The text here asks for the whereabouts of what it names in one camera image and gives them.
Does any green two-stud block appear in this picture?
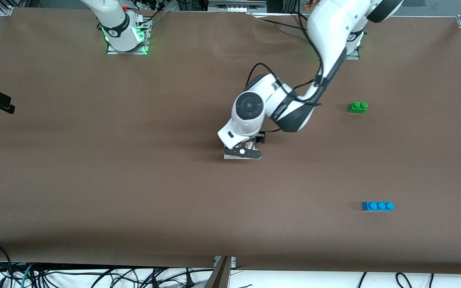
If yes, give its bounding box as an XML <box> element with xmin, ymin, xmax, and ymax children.
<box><xmin>348</xmin><ymin>101</ymin><xmax>369</xmax><ymax>114</ymax></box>

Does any blue three-stud block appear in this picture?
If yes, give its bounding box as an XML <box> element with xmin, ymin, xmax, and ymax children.
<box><xmin>362</xmin><ymin>201</ymin><xmax>395</xmax><ymax>211</ymax></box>

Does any table cover sheet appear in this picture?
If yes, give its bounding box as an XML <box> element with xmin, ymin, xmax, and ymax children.
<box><xmin>0</xmin><ymin>7</ymin><xmax>461</xmax><ymax>276</ymax></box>

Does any metal connector rack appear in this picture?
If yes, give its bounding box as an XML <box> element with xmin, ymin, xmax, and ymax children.
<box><xmin>208</xmin><ymin>0</ymin><xmax>268</xmax><ymax>12</ymax></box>

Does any black arm base cable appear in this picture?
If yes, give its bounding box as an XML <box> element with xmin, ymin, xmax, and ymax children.
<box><xmin>136</xmin><ymin>8</ymin><xmax>171</xmax><ymax>25</ymax></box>
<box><xmin>259</xmin><ymin>18</ymin><xmax>309</xmax><ymax>31</ymax></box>

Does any aluminium profile post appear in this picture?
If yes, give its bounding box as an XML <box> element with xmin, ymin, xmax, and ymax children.
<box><xmin>204</xmin><ymin>256</ymin><xmax>237</xmax><ymax>288</ymax></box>

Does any teal floor cable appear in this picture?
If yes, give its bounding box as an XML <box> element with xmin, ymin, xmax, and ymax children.
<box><xmin>19</xmin><ymin>263</ymin><xmax>36</xmax><ymax>288</ymax></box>

